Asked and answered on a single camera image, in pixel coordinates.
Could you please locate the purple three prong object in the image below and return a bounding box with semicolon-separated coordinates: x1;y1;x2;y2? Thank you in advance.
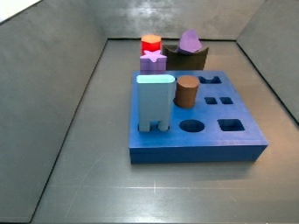
176;29;201;54

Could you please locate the blue insertion board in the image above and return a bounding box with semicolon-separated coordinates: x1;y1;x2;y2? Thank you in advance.
128;70;268;164

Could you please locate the black curved fixture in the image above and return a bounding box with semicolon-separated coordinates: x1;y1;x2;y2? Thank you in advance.
163;45;209;70

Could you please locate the light blue tall block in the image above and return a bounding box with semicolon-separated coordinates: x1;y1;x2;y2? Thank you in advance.
136;74;175;132

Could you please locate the brown cylinder peg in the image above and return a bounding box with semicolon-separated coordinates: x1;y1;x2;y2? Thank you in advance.
173;75;200;109

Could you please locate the purple star prism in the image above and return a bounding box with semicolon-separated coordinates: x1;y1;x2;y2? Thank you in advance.
140;50;167;74

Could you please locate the red hexagonal prism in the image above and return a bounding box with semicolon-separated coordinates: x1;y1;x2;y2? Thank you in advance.
141;34;161;54

